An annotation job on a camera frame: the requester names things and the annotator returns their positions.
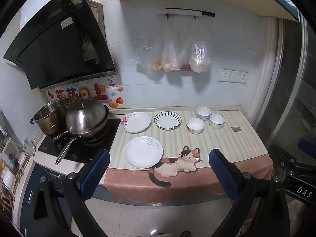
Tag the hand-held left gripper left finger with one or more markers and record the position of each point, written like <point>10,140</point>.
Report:
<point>95,175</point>

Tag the clear plastic bag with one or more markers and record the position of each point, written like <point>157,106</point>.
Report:
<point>185,59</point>
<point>200,56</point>
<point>170,54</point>
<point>150,54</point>

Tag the white bowl with coloured dots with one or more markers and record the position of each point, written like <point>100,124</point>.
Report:
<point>203,114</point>

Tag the black range hood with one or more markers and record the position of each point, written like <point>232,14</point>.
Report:
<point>61,42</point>

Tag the white bowl with red flowers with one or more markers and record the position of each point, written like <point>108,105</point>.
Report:
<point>195,128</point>

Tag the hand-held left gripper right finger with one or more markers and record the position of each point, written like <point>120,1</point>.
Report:
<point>223,175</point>

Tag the black glass gas stove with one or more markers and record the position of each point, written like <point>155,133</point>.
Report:
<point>109,133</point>

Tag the white wall socket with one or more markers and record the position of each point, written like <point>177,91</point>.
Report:
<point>224,75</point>
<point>243,77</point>
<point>234,76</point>

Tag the steel wok lid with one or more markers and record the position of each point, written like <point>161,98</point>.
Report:
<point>85,114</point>

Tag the striped cat print table cloth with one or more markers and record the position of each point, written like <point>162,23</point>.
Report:
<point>222,140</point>

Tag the white plate with grey flower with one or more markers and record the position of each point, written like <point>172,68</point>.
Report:
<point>142,153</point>

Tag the white wall hook rail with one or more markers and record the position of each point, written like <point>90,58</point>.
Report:
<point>182,11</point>

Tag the glass sliding door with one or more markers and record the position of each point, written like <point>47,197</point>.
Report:
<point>291,79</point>

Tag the white plate with pink flowers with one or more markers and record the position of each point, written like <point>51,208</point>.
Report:
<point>138,123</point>

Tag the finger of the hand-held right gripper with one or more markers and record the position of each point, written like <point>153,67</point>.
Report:
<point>306,146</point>
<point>280,156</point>

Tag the white plate with blue stripes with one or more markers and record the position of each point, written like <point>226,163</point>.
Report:
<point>167,121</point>

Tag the colourful wall sticker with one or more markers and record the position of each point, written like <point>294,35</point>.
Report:
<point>86,91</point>

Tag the steel stock pot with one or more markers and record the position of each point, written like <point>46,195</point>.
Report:
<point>49,116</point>

